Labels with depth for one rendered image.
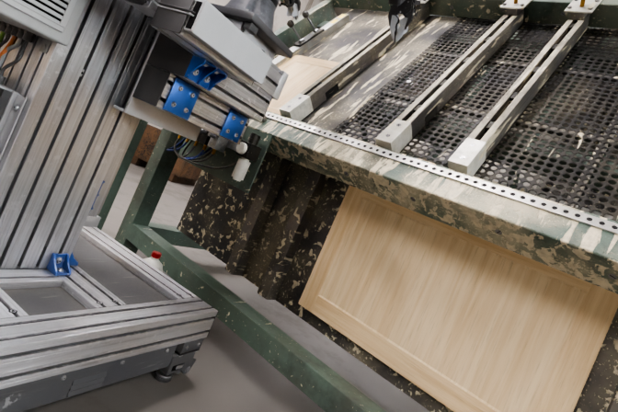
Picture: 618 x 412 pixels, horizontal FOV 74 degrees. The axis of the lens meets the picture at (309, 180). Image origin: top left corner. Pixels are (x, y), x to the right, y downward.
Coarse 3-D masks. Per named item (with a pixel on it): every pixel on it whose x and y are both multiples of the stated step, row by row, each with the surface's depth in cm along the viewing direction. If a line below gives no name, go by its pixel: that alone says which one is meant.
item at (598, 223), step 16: (304, 128) 155; (352, 144) 141; (368, 144) 139; (400, 160) 129; (416, 160) 128; (448, 176) 119; (464, 176) 118; (496, 192) 111; (512, 192) 110; (544, 208) 104; (560, 208) 102; (592, 224) 97; (608, 224) 96
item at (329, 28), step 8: (344, 16) 234; (328, 24) 230; (336, 24) 230; (344, 24) 235; (328, 32) 228; (312, 40) 221; (320, 40) 225; (296, 48) 216; (304, 48) 218; (280, 56) 212; (280, 64) 210
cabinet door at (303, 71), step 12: (288, 60) 212; (300, 60) 209; (312, 60) 206; (324, 60) 203; (288, 72) 202; (300, 72) 199; (312, 72) 197; (324, 72) 194; (288, 84) 193; (300, 84) 190; (288, 96) 184; (276, 108) 179
